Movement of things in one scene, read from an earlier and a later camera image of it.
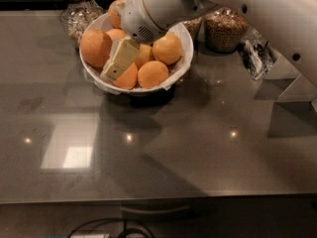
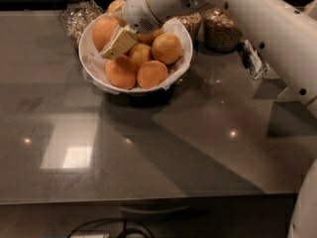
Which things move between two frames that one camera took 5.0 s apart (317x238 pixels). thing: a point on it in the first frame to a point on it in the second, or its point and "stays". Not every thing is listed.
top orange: [114, 12] stays
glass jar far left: [78, 11] stays
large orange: [95, 47] to [104, 29]
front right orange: [152, 73] stays
